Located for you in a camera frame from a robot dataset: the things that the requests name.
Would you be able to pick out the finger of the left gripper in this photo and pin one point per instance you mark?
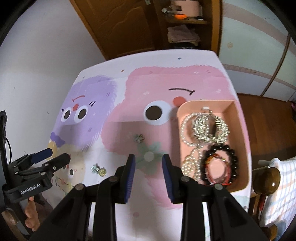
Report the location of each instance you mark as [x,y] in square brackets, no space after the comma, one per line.
[41,155]
[56,164]

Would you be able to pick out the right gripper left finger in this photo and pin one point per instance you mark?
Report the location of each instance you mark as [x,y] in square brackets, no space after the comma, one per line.
[119,186]

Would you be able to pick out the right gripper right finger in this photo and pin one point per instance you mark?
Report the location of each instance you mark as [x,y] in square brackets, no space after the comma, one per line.
[180,188]

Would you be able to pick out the gold leaf hair comb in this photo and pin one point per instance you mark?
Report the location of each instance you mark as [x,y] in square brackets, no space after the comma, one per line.
[210,128]

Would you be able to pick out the pink jewelry tray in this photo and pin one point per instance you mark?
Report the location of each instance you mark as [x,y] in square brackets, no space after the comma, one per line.
[228,163]

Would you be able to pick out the person left hand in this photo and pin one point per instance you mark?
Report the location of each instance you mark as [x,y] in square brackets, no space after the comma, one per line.
[32,221]

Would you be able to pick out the green flower earring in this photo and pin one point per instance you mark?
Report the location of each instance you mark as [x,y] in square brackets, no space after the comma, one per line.
[139,138]

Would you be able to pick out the cartoon monster table mat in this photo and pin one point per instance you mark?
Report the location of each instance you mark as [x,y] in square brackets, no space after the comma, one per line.
[111,102]

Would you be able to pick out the round wooden bedpost knob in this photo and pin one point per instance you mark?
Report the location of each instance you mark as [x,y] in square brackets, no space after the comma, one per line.
[265,180]

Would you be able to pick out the checkered bed blanket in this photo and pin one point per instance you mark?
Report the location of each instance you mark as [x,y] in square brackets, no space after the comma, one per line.
[280,206]

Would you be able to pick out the wooden door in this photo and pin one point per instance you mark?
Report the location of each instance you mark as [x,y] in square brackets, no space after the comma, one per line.
[121,28]

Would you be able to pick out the folded cloth on shelf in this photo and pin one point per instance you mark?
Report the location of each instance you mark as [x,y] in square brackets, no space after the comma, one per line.
[182,34]

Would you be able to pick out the sliding wardrobe doors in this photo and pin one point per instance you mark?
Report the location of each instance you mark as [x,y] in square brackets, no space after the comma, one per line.
[257,51]

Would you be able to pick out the pink box on shelf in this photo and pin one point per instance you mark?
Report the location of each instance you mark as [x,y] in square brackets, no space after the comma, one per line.
[186,7]

